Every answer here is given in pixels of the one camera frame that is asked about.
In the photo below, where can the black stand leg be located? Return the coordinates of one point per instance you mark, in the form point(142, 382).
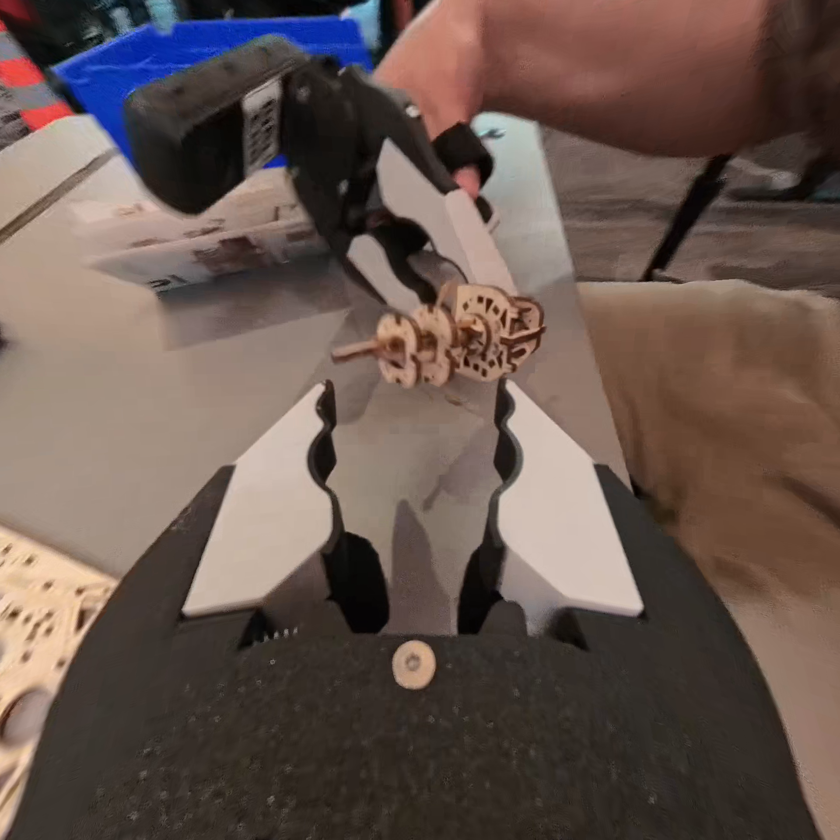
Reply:
point(689, 210)

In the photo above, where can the white instruction booklet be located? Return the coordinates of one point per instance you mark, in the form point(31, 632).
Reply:
point(197, 256)

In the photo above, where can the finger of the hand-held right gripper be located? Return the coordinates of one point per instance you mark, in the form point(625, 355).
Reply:
point(371, 269)
point(446, 223)

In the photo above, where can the person's right forearm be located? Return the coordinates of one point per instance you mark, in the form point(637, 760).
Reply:
point(623, 79)

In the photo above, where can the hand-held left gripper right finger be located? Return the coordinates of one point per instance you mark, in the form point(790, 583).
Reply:
point(564, 525)

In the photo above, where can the laser-cut wooden parts sheet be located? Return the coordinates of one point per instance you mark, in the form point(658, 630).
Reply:
point(39, 610)

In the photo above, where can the person's right hand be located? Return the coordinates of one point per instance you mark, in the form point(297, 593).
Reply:
point(453, 59)

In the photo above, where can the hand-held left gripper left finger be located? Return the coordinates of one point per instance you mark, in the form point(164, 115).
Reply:
point(262, 525)

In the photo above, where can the wooden gear model assembly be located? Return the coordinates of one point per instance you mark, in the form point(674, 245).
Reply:
point(453, 334)

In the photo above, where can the blue plastic bin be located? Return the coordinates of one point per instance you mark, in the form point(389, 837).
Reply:
point(131, 79)

